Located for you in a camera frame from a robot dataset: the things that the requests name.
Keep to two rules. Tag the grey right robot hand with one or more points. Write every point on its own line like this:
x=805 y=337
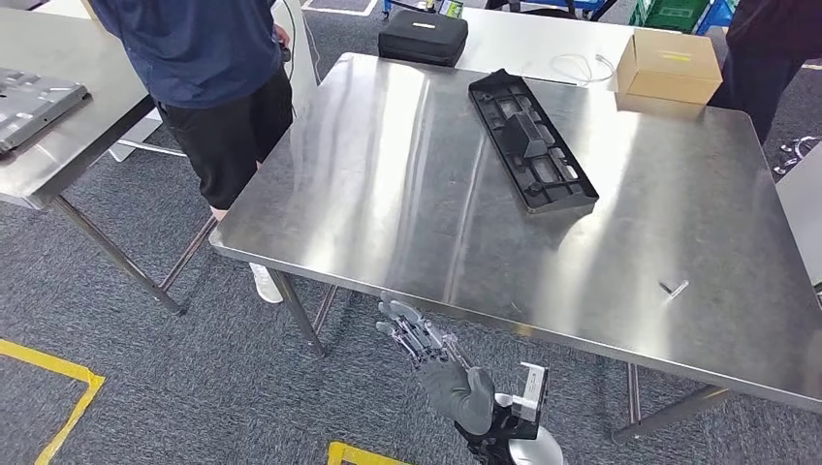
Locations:
x=459 y=395

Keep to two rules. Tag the long black plastic car part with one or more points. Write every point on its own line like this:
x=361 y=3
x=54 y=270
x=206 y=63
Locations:
x=533 y=147

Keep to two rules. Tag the steel workbench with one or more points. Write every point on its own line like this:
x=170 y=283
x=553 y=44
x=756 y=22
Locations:
x=417 y=192

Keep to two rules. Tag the grey metal sheet part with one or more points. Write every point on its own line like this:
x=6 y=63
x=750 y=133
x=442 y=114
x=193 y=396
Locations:
x=32 y=102

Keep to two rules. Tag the yellow floor tape square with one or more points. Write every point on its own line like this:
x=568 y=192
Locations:
x=359 y=455
x=77 y=373

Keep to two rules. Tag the small metal pin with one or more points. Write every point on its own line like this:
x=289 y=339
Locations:
x=677 y=289

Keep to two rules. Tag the black zip case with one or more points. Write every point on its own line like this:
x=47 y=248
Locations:
x=424 y=38

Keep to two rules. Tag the black handheld controller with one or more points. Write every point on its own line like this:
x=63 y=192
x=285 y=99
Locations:
x=286 y=52

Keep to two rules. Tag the brown cardboard box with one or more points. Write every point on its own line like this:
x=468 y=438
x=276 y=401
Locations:
x=668 y=70

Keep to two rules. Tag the small green white box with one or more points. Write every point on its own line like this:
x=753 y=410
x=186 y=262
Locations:
x=451 y=8

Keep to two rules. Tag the steel table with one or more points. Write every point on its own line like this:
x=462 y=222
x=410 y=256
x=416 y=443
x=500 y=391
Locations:
x=806 y=212
x=109 y=83

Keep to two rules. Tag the person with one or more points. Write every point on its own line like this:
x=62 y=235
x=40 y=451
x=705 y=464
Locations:
x=192 y=58
x=764 y=51

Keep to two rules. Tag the green plastic crate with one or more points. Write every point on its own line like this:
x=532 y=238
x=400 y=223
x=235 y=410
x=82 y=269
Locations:
x=671 y=13

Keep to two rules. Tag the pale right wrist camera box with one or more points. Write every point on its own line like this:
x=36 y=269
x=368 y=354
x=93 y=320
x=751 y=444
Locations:
x=532 y=391

